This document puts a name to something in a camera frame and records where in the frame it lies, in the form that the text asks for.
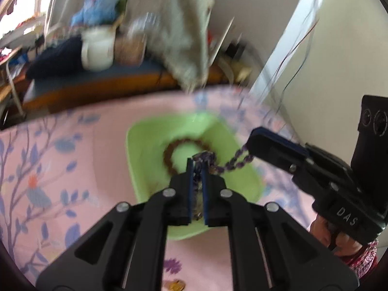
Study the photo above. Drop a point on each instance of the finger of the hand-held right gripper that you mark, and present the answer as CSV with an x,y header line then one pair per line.
x,y
279,151

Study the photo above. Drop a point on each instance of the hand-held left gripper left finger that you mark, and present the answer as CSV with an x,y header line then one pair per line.
x,y
133,242

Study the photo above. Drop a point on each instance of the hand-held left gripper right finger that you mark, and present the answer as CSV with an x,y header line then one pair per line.
x,y
263,242

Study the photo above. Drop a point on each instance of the green plastic tray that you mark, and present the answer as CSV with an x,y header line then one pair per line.
x,y
145,145

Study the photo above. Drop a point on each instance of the person's right forearm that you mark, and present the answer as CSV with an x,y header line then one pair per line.
x,y
363,260

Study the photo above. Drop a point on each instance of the person's right hand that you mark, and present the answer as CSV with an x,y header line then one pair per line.
x,y
342,245

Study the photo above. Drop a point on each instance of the pink deer printed blanket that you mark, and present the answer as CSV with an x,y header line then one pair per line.
x,y
75,172

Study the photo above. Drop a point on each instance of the grey-green hanging cloth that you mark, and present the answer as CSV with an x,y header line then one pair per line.
x,y
188,30

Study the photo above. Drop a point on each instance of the wooden side table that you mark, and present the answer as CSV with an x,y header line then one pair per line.
x,y
106,85

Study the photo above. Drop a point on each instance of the clear glass jar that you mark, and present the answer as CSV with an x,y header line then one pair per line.
x,y
132,42

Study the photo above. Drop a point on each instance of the white mug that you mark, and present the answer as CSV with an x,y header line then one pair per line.
x,y
98,51

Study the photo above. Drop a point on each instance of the dark folded cloth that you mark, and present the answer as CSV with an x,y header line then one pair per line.
x,y
54,60

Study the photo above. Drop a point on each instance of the blue cloth bundle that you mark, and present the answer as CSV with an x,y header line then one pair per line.
x,y
97,9

